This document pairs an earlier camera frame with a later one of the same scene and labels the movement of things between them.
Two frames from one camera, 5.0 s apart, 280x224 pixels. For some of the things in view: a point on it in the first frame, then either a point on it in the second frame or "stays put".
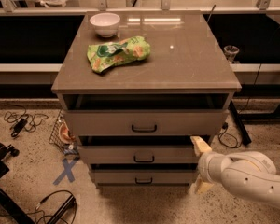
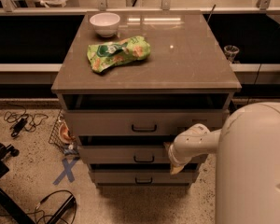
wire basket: (63, 137) stays put
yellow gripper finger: (200, 146) → (166, 145)
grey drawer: (145, 122) stays put
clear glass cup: (230, 52) stays put
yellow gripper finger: (202, 186) → (175, 169)
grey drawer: (137, 154) stays put
